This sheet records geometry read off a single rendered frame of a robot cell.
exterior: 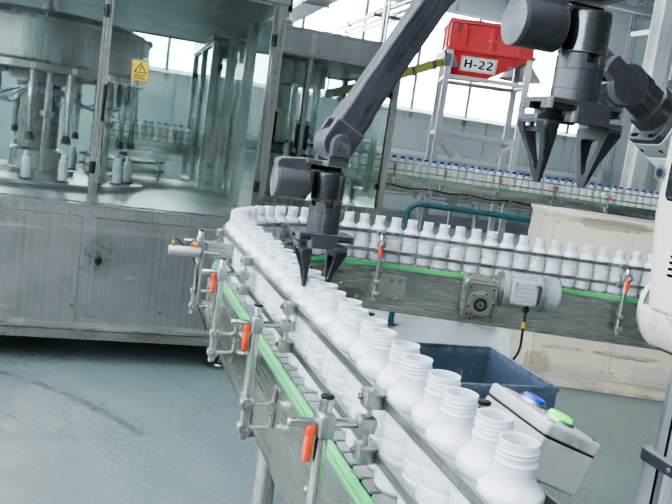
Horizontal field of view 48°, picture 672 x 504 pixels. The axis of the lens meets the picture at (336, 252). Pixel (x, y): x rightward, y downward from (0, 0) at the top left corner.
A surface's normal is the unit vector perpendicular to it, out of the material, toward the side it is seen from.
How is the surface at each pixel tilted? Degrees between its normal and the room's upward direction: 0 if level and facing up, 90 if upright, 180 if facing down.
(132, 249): 90
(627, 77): 90
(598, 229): 90
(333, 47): 90
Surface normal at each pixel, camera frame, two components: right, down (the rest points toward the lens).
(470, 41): -0.03, 0.13
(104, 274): 0.28, 0.17
